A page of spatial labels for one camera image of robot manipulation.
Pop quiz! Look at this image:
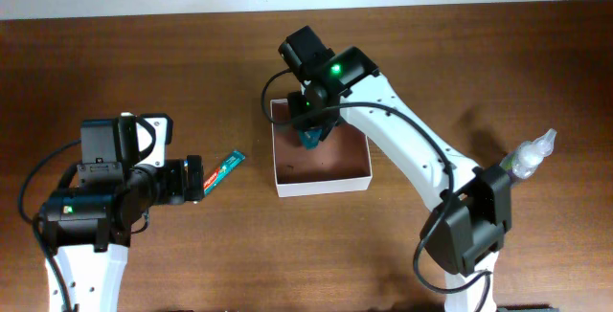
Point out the white open cardboard box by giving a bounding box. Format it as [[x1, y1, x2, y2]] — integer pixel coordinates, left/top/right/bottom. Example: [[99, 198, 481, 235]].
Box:
[[271, 125, 373, 198]]

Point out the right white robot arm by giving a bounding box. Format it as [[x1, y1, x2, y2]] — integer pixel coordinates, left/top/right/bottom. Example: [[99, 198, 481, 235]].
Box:
[[279, 39, 511, 311]]

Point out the teal mouthwash bottle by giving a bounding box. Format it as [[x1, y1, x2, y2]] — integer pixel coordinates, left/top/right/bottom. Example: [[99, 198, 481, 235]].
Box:
[[298, 129, 322, 150]]

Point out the clear purple liquid bottle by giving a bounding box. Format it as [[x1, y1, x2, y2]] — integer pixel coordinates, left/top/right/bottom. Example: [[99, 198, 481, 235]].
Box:
[[499, 128, 557, 184]]

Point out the teal red toothpaste box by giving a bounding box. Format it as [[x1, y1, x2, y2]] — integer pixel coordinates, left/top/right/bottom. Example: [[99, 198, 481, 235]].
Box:
[[203, 150, 246, 195]]

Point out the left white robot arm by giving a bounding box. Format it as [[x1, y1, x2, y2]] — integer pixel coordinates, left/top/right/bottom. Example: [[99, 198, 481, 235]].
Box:
[[33, 155, 204, 311]]

